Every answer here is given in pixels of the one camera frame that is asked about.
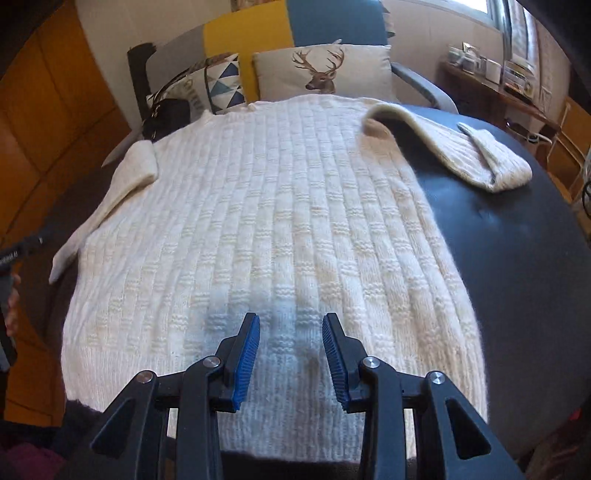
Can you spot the window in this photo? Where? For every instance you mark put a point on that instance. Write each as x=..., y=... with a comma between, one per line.
x=489, y=5

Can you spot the triangle pattern pillow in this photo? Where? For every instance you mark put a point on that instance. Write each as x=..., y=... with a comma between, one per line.
x=221, y=83

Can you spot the beige patterned curtain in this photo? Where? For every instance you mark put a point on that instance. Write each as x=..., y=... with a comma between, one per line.
x=526, y=32

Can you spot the black handbag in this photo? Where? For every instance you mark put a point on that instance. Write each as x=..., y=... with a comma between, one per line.
x=168, y=117

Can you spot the person's left hand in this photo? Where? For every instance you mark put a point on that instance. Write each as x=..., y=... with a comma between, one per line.
x=14, y=304

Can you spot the glass jar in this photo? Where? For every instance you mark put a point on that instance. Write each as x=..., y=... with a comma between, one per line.
x=457, y=55

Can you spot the stack of books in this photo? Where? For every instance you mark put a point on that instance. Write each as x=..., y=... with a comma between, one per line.
x=519, y=81

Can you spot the deer print pillow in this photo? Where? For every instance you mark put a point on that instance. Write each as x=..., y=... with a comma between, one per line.
x=360, y=69

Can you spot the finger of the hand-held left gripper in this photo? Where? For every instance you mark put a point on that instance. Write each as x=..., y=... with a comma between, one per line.
x=37, y=242

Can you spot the grey yellow blue sofa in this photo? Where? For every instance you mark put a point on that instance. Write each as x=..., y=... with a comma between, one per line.
x=323, y=23

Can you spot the wooden chair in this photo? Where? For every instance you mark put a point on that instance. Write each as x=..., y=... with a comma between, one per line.
x=565, y=138

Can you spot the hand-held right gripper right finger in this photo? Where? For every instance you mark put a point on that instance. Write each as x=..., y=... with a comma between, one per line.
x=334, y=360

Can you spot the white knit sweater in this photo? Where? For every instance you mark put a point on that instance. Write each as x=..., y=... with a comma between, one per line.
x=277, y=207

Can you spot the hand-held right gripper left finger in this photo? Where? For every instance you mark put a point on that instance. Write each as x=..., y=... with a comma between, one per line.
x=247, y=355

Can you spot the white box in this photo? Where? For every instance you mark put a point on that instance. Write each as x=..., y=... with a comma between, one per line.
x=490, y=69

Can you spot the wooden side desk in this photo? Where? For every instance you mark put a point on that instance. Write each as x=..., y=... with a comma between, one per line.
x=485, y=92

